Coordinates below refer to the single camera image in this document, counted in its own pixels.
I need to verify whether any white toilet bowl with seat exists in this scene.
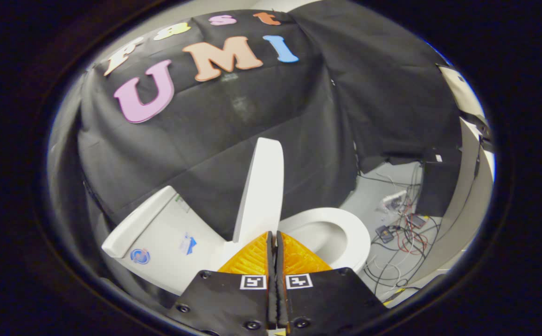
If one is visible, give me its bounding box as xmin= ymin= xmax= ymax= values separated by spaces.
xmin=277 ymin=207 xmax=371 ymax=275

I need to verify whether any black box with white label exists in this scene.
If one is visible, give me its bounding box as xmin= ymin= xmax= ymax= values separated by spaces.
xmin=421 ymin=148 xmax=462 ymax=218

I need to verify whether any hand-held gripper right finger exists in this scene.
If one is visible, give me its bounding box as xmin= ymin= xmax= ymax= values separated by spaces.
xmin=276 ymin=230 xmax=389 ymax=336

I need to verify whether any tangle of thin cables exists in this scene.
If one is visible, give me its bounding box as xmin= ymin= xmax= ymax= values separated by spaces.
xmin=359 ymin=163 xmax=442 ymax=306

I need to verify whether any black backdrop cloth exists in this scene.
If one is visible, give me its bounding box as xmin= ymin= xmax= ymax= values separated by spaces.
xmin=47 ymin=0 xmax=463 ymax=292

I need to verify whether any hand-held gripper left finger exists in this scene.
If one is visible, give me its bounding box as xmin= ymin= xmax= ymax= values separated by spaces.
xmin=166 ymin=230 xmax=278 ymax=336

